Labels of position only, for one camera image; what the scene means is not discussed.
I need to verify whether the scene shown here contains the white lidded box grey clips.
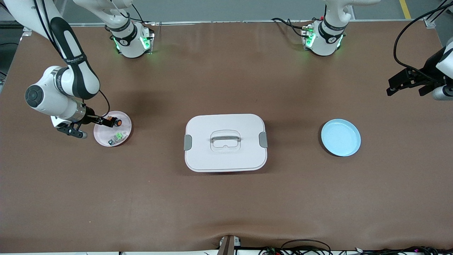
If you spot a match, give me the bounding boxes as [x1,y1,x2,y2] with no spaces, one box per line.
[184,113,268,173]

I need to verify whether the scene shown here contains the pink round plate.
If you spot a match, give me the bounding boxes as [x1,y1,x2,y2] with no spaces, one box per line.
[93,111,132,147]

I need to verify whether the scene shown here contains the light blue round plate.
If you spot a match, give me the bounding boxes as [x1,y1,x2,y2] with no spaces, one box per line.
[321,119,362,157]

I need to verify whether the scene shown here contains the brown table mat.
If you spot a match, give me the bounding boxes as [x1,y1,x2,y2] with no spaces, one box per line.
[0,21,453,253]

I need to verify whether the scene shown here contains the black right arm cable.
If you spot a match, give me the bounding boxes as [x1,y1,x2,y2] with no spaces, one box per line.
[34,0,111,119]

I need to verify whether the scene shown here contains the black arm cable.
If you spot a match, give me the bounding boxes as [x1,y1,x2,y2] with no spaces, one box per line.
[394,4,453,77]
[34,0,111,119]

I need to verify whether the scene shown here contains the green push-button switch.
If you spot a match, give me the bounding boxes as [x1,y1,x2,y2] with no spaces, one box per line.
[108,132,128,146]

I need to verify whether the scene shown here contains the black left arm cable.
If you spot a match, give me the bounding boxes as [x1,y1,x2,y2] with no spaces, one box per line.
[394,4,453,77]

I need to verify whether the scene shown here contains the aluminium frame post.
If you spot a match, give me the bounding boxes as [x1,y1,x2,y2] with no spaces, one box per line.
[424,0,453,29]

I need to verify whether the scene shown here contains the black base cable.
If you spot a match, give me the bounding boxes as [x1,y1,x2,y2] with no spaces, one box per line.
[271,17,312,38]
[120,4,156,27]

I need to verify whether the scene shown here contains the bundled cables with connectors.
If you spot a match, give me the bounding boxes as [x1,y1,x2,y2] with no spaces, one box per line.
[354,245,453,255]

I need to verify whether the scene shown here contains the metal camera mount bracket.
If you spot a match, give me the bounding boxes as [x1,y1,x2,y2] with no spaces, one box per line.
[217,235,242,255]

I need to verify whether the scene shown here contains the black looped cable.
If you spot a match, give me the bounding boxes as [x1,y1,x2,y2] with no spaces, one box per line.
[281,239,332,255]

